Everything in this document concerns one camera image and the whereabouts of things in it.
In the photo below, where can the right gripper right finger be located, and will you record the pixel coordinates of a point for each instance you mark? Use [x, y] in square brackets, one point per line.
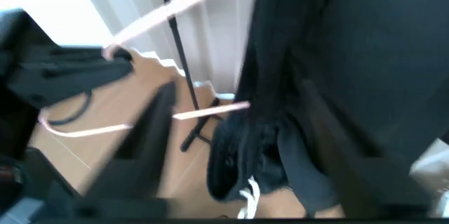
[379, 182]

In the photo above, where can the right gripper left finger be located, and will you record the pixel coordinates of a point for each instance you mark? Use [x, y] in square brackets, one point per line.
[140, 161]

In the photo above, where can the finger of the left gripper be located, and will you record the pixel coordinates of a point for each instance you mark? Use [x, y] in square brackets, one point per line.
[105, 59]
[70, 87]

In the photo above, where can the pink clothes hanger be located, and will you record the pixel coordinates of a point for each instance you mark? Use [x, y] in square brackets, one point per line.
[175, 4]

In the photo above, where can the black shorts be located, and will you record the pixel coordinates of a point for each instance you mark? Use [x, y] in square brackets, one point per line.
[350, 41]

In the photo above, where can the black clothes rack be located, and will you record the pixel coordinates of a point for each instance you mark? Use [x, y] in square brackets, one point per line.
[179, 45]

